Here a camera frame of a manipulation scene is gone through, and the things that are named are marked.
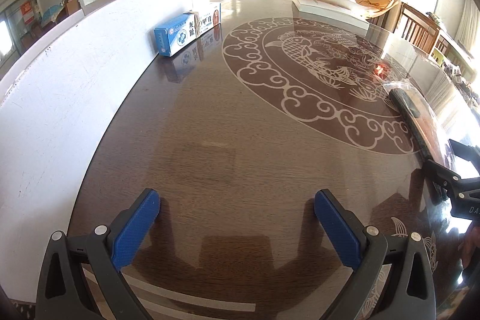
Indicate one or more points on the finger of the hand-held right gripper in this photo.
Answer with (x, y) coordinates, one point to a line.
(468, 155)
(444, 181)

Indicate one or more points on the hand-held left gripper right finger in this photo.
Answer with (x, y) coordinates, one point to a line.
(341, 226)

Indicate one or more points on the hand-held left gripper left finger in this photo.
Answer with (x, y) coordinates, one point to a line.
(135, 226)

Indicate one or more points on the packaged black hair accessory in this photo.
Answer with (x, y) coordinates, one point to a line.
(408, 110)

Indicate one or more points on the person's right hand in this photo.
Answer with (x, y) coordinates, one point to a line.
(472, 245)

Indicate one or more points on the cluster of small bottles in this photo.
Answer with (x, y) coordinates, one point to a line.
(455, 70)

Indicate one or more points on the slatted wooden chair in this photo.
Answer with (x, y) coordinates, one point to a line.
(446, 46)
(418, 27)

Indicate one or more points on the black white-dotted clothing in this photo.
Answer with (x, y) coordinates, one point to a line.
(22, 309)

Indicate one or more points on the orange lounge chair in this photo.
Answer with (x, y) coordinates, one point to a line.
(377, 1)

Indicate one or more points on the blue medicine box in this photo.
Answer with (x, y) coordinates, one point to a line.
(174, 39)

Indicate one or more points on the white flat box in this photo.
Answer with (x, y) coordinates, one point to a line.
(330, 14)

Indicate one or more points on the clear plastic bag with contents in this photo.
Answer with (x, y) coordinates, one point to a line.
(208, 18)

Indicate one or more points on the dining table with blue cloth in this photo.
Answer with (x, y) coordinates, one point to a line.
(50, 14)

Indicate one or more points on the bright window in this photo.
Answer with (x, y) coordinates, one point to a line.
(2, 39)

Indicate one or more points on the brown dining chair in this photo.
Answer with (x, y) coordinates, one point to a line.
(72, 3)

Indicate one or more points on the red poster on glass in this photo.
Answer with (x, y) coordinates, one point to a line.
(27, 12)

